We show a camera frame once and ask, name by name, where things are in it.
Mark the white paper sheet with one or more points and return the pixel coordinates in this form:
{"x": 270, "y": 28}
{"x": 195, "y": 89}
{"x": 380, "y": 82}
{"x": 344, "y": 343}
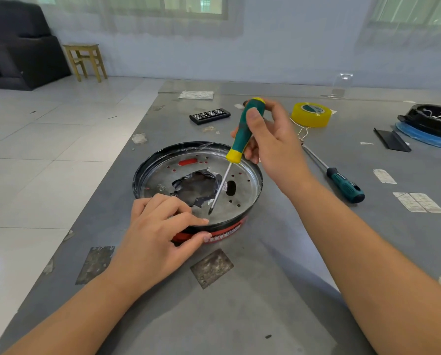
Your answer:
{"x": 196, "y": 95}

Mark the black round housing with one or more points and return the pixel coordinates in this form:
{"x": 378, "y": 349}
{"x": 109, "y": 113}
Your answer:
{"x": 431, "y": 127}

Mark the wooden stool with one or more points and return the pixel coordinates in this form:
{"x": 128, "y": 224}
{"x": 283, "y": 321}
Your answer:
{"x": 81, "y": 48}

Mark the clear acrylic stand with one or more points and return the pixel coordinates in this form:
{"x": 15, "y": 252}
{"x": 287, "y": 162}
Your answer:
{"x": 340, "y": 92}

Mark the black armchair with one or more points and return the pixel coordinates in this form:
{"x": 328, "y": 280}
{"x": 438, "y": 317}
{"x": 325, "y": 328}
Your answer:
{"x": 24, "y": 51}

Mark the black metal round plate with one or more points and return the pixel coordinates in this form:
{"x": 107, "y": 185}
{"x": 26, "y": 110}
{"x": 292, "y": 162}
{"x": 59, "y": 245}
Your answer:
{"x": 157, "y": 177}

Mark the wide window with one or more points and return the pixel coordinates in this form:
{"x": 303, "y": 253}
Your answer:
{"x": 190, "y": 3}

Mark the wide sheer curtain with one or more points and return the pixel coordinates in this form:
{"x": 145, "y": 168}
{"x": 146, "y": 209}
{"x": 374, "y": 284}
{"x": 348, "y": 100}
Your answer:
{"x": 139, "y": 25}

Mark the dark green black screwdriver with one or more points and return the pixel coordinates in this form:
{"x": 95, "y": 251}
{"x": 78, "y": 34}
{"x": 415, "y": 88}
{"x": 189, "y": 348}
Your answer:
{"x": 346, "y": 188}

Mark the person's right forearm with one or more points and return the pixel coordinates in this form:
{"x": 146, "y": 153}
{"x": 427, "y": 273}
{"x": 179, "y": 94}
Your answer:
{"x": 372, "y": 277}

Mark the narrow window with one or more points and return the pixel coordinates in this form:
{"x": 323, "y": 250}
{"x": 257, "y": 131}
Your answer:
{"x": 413, "y": 9}

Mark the person's left hand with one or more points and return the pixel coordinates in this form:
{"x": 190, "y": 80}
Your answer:
{"x": 153, "y": 247}

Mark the black bit set case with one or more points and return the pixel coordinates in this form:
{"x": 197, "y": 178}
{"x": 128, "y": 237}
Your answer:
{"x": 210, "y": 116}

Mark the yellow tape roll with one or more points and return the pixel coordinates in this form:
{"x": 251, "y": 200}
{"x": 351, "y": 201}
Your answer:
{"x": 311, "y": 120}

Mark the person's left forearm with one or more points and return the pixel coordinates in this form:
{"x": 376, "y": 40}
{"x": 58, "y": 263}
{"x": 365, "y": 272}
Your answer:
{"x": 79, "y": 321}

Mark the black flat plate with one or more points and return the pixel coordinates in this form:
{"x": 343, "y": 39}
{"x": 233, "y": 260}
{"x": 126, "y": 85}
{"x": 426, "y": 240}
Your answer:
{"x": 392, "y": 141}

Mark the narrow sheer curtain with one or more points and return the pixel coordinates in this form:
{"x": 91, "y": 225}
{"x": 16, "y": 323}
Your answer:
{"x": 398, "y": 38}

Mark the person's right hand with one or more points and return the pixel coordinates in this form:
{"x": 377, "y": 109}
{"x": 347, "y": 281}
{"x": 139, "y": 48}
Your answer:
{"x": 279, "y": 151}

